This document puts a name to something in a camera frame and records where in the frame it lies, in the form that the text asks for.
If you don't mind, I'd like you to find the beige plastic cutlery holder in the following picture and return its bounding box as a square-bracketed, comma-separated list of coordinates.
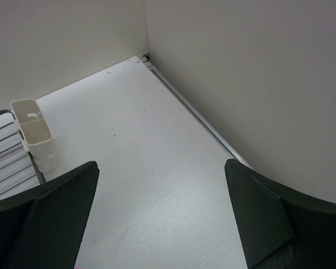
[10, 99, 57, 174]

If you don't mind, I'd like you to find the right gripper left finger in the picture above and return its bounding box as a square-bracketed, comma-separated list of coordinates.
[0, 161, 99, 268]

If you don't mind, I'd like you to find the aluminium rail frame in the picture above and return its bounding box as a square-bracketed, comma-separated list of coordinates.
[139, 54, 253, 169]

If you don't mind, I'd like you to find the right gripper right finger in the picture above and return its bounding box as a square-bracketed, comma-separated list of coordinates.
[225, 159, 336, 268]

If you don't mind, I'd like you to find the dark wire dish rack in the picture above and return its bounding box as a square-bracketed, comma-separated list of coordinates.
[0, 110, 46, 200]

